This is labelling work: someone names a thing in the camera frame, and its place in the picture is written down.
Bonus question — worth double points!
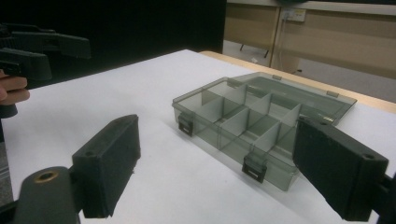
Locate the clear grey plastic compartment box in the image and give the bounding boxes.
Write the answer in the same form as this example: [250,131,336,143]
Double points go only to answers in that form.
[171,71,358,191]

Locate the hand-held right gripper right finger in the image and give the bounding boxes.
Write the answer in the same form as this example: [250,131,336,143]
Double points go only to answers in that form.
[291,116,389,222]

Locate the black stand legs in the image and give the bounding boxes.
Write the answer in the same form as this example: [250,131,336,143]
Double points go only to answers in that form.
[238,43,271,59]

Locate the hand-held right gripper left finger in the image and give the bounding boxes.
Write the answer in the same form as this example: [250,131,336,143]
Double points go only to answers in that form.
[71,114,142,219]

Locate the white wall socket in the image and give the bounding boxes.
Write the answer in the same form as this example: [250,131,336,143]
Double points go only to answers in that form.
[281,7,307,23]

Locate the black curtain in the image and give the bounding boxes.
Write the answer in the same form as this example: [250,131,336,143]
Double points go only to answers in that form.
[0,0,228,91]

